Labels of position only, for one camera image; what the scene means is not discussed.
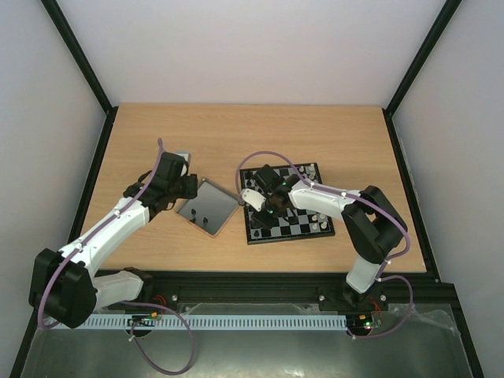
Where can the black and silver chessboard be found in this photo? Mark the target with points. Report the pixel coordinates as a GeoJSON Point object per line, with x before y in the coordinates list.
{"type": "Point", "coordinates": [297, 224]}

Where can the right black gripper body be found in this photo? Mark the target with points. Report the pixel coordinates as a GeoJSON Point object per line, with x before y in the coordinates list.
{"type": "Point", "coordinates": [264, 216]}

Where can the metal tray with wooden rim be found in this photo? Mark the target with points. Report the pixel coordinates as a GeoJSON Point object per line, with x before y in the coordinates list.
{"type": "Point", "coordinates": [213, 201]}

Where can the black frame post right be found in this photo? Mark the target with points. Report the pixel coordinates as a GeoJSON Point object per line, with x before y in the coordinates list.
{"type": "Point", "coordinates": [438, 27]}

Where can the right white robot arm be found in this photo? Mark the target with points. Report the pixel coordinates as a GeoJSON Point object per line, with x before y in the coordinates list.
{"type": "Point", "coordinates": [374, 226]}

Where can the black frame post left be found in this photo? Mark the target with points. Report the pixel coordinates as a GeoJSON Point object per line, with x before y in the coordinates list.
{"type": "Point", "coordinates": [69, 38]}

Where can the light blue slotted cable duct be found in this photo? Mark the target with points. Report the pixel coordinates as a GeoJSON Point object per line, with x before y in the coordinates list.
{"type": "Point", "coordinates": [219, 322]}

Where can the black frame post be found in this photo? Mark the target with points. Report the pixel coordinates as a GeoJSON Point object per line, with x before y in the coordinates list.
{"type": "Point", "coordinates": [69, 38]}
{"type": "Point", "coordinates": [438, 27]}

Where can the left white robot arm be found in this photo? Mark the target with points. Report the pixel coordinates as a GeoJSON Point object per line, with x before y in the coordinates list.
{"type": "Point", "coordinates": [65, 285]}

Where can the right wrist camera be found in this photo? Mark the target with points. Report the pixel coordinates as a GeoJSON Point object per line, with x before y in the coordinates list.
{"type": "Point", "coordinates": [252, 198]}

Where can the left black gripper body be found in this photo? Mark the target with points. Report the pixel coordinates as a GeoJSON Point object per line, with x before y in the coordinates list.
{"type": "Point", "coordinates": [190, 192]}

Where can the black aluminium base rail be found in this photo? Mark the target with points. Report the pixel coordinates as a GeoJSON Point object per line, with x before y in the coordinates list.
{"type": "Point", "coordinates": [328, 290]}

